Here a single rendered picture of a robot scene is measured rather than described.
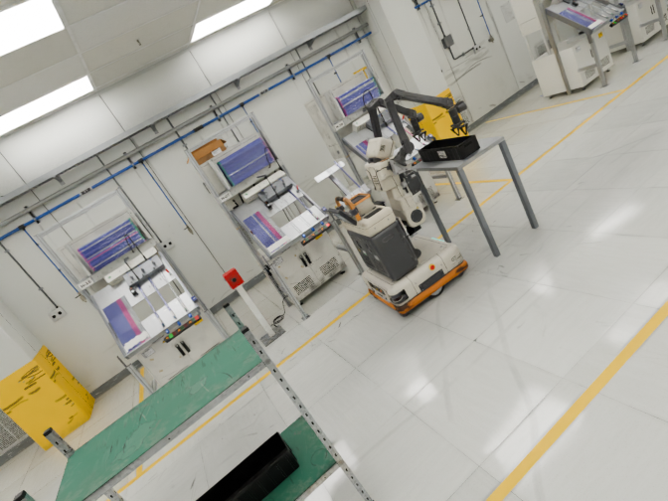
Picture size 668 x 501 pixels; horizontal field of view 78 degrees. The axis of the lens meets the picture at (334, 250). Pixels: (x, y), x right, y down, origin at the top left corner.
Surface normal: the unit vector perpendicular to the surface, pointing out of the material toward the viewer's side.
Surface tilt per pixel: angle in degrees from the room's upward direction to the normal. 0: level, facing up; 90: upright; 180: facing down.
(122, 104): 90
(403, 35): 90
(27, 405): 90
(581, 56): 90
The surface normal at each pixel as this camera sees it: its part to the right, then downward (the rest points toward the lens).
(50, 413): 0.41, 0.10
